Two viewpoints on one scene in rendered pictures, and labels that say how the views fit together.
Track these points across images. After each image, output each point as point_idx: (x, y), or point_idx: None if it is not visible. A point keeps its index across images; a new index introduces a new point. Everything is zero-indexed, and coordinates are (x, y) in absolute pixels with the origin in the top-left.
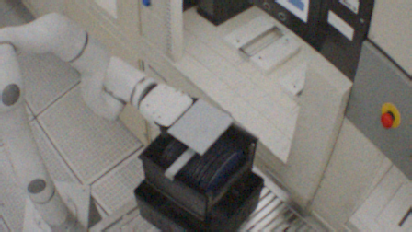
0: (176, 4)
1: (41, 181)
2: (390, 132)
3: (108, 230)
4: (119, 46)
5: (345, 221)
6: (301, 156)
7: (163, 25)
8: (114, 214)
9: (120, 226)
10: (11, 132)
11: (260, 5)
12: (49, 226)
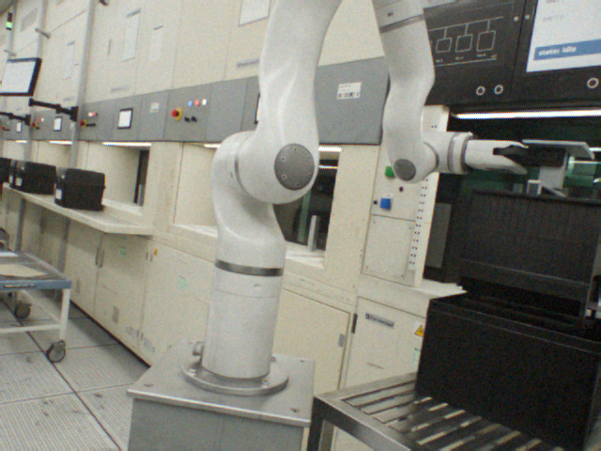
0: (431, 189)
1: (310, 161)
2: None
3: (358, 398)
4: (315, 312)
5: None
6: None
7: (406, 231)
8: (366, 385)
9: (382, 396)
10: (294, 43)
11: (581, 89)
12: (219, 379)
